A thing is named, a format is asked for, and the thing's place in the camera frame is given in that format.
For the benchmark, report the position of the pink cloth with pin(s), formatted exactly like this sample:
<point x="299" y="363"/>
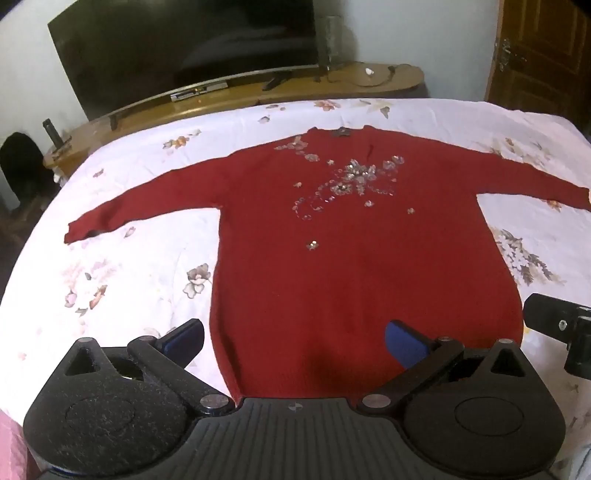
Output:
<point x="9" y="447"/>

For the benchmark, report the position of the brown wooden door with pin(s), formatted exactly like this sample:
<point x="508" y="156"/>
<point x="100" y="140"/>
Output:
<point x="545" y="50"/>

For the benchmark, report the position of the wooden television stand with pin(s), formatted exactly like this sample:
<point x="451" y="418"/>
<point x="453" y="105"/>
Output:
<point x="231" y="97"/>

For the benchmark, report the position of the red embellished sweater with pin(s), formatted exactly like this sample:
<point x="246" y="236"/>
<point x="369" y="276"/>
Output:
<point x="332" y="258"/>

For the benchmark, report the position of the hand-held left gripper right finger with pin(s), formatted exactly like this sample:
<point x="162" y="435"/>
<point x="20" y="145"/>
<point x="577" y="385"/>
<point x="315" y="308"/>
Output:
<point x="402" y="345"/>

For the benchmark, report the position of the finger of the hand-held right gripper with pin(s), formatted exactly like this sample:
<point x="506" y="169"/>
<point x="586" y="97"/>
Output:
<point x="547" y="316"/>

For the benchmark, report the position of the black bag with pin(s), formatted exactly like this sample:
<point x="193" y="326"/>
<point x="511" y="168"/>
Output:
<point x="21" y="170"/>

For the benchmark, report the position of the black curved television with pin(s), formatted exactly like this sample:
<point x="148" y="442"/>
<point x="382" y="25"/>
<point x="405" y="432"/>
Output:
<point x="161" y="50"/>

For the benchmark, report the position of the white floral bed sheet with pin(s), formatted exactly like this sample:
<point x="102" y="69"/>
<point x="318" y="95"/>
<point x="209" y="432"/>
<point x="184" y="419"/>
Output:
<point x="138" y="258"/>

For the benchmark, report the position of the clear glass vase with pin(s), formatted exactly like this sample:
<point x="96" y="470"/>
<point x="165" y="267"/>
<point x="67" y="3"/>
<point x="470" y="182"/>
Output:
<point x="330" y="44"/>

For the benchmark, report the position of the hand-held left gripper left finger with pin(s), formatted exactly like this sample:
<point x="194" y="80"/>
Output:
<point x="187" y="336"/>

